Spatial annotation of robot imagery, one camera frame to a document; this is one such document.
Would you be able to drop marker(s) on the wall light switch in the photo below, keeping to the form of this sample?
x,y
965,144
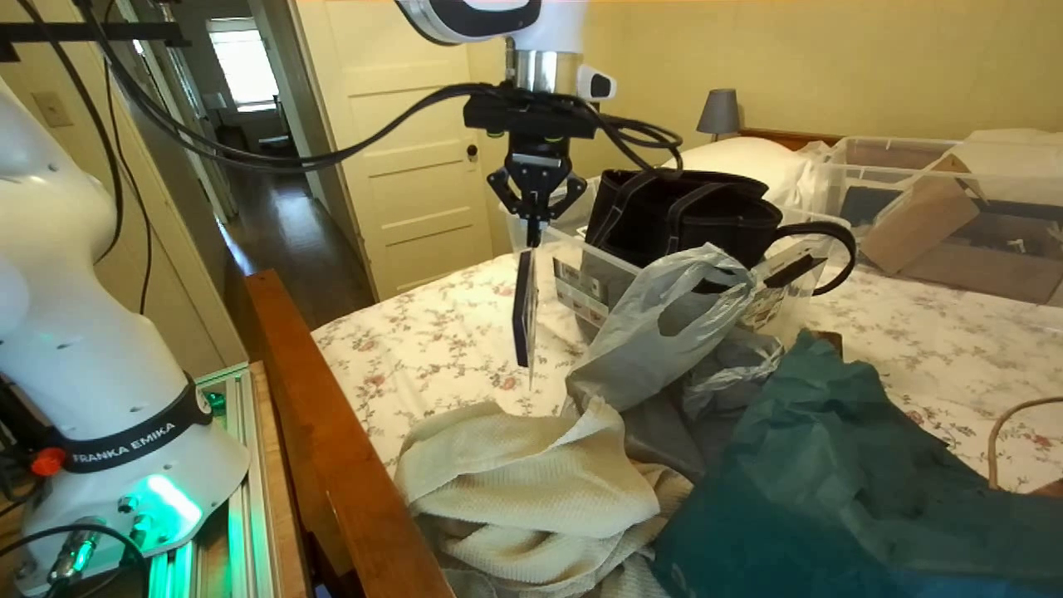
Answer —
x,y
50,112

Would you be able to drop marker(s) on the wooden headboard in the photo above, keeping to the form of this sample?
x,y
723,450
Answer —
x,y
798,137

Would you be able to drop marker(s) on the black metal bar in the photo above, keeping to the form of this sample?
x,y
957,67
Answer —
x,y
88,36

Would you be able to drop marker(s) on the wooden bed footboard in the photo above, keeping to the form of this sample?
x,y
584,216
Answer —
x,y
319,443

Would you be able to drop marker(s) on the bright hallway window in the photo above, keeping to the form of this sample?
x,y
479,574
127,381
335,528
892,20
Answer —
x,y
244,67

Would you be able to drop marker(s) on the grey table lamp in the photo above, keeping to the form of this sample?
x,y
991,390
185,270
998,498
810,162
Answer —
x,y
719,112

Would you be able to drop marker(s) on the cream knit towel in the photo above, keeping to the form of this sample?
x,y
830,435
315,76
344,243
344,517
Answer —
x,y
534,477

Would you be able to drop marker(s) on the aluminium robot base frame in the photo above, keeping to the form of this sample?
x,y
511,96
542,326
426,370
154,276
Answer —
x,y
251,499

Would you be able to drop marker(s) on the teal cloth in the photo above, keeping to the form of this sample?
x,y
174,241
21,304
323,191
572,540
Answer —
x,y
842,488

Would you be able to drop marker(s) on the brown cardboard box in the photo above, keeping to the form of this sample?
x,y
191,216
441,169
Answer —
x,y
919,221

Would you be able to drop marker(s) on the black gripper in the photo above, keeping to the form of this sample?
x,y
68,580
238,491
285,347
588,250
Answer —
x,y
540,153

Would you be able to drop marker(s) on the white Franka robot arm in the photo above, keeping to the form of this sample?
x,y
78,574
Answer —
x,y
68,335

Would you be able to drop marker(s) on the floral bed sheet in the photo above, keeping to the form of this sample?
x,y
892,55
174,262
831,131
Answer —
x,y
444,344

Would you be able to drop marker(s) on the clear plastic storage box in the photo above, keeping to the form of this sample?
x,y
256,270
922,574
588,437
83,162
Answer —
x,y
598,276

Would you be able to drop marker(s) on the black leather handbag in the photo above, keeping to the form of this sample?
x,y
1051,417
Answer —
x,y
685,216

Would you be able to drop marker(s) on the white pillow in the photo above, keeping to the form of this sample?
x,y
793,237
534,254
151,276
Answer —
x,y
764,169

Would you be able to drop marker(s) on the pale cardboard sheet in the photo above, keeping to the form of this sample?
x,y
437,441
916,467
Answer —
x,y
1016,162

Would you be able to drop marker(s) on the grey plastic bag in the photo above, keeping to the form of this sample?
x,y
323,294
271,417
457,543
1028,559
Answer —
x,y
653,335

